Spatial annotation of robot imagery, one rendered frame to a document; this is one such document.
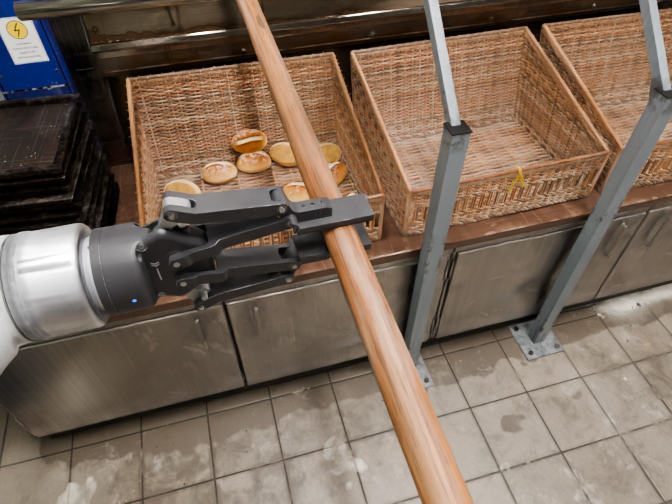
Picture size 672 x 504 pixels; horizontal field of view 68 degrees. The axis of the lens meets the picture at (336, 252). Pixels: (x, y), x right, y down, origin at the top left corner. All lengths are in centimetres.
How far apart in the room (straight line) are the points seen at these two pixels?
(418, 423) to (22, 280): 30
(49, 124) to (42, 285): 89
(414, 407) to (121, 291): 24
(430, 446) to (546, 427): 142
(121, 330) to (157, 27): 73
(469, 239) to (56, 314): 106
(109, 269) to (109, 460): 133
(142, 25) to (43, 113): 31
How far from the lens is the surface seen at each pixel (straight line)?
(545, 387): 182
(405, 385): 36
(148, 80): 145
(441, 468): 34
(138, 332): 130
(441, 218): 114
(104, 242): 44
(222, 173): 143
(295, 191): 133
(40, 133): 128
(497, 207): 137
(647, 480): 181
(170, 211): 40
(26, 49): 144
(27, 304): 44
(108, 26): 141
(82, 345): 134
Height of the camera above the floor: 150
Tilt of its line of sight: 48 degrees down
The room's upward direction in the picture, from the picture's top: straight up
